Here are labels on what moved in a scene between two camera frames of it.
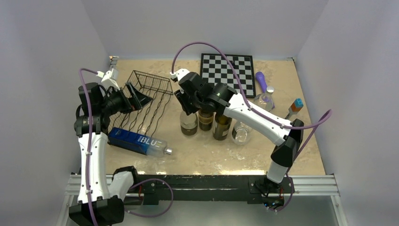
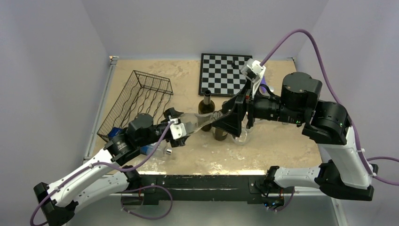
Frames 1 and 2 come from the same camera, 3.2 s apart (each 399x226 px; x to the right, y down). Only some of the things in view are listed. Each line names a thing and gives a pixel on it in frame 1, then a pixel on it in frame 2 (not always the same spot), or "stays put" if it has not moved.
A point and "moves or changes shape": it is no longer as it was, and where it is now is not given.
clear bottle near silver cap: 241,133 stays put
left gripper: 137,96 -> 171,112
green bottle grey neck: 205,119 moves or changes shape
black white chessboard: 214,68 stays put
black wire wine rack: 143,121 stays put
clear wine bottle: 188,124 stays put
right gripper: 181,97 -> 238,105
